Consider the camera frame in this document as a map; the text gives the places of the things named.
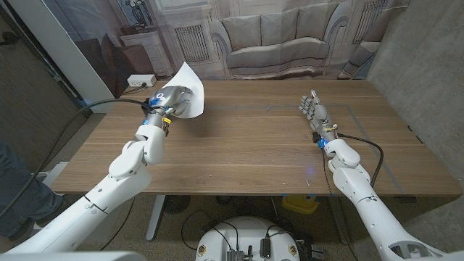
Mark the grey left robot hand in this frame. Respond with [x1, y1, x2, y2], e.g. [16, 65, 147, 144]
[143, 85, 194, 128]

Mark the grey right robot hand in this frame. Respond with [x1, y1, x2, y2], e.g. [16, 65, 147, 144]
[299, 89, 339, 142]

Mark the white paper sheet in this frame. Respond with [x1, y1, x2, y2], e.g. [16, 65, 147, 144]
[161, 61, 205, 120]

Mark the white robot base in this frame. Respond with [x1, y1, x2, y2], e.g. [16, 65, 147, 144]
[194, 216, 301, 261]

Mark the white power strip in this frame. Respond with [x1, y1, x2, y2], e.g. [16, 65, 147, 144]
[126, 74, 157, 88]

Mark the yellow object under table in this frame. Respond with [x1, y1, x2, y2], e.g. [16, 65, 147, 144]
[281, 194, 320, 215]

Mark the printed living room backdrop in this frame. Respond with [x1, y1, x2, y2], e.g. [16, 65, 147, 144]
[41, 0, 410, 101]

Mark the black round floor fan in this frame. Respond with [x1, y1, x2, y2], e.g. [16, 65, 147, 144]
[162, 194, 191, 215]

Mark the metal table leg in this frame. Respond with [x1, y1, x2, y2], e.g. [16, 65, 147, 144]
[328, 195, 351, 246]
[146, 194, 166, 242]

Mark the person in blue jeans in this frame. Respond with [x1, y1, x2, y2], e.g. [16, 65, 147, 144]
[0, 140, 70, 243]

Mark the white robot torso edge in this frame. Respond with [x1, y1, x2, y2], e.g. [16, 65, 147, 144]
[0, 251, 146, 261]

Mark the black power strip cable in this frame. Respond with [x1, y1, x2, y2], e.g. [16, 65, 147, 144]
[121, 82, 148, 96]

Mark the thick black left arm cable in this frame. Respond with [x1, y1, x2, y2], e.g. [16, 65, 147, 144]
[0, 97, 156, 218]

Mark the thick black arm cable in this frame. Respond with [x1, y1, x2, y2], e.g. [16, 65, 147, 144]
[336, 132, 385, 189]
[0, 97, 156, 218]

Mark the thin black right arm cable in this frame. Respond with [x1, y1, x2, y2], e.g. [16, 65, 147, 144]
[320, 144, 356, 261]

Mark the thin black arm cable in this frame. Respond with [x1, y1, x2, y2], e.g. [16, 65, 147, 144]
[320, 144, 356, 261]
[99, 197, 136, 252]

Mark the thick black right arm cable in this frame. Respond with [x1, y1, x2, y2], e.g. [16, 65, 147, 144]
[336, 132, 385, 189]

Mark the white wall column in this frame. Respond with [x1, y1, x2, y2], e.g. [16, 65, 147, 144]
[7, 0, 117, 114]

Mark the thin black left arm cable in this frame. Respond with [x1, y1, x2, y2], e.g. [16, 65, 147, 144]
[99, 197, 136, 252]

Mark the black floor cable loop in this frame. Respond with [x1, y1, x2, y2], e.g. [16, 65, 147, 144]
[180, 209, 240, 252]

